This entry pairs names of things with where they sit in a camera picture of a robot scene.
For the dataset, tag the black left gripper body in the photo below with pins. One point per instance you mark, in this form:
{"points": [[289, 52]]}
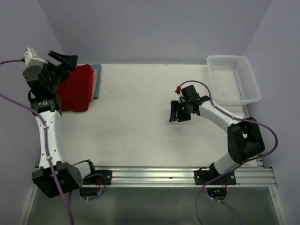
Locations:
{"points": [[55, 75]]}

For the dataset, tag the folded tan t shirt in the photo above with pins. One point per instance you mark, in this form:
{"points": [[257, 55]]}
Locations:
{"points": [[95, 80]]}

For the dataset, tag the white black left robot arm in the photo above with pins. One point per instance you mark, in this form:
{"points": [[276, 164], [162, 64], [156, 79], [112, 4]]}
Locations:
{"points": [[47, 110]]}

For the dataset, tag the folded blue t shirt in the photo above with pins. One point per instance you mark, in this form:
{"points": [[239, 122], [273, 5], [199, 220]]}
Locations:
{"points": [[99, 69]]}

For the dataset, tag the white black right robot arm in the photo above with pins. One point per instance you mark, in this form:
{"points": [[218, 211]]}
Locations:
{"points": [[244, 139]]}

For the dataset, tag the aluminium mounting rail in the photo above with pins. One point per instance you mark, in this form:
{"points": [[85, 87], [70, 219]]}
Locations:
{"points": [[164, 175]]}

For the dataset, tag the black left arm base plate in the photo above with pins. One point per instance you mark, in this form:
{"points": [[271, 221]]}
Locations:
{"points": [[100, 177]]}

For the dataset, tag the dark red t shirt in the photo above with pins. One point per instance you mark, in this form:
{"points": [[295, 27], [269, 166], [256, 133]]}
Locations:
{"points": [[76, 91]]}

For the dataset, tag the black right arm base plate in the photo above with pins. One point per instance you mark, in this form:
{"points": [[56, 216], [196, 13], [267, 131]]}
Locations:
{"points": [[202, 176]]}

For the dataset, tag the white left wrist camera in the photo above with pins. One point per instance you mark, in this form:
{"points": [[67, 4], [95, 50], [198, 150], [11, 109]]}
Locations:
{"points": [[31, 58]]}

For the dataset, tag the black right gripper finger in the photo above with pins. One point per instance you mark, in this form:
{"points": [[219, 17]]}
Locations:
{"points": [[173, 113], [183, 116]]}

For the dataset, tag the white perforated plastic basket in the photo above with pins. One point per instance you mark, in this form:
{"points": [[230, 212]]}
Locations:
{"points": [[232, 80]]}

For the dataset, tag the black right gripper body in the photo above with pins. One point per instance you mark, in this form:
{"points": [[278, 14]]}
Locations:
{"points": [[183, 107]]}

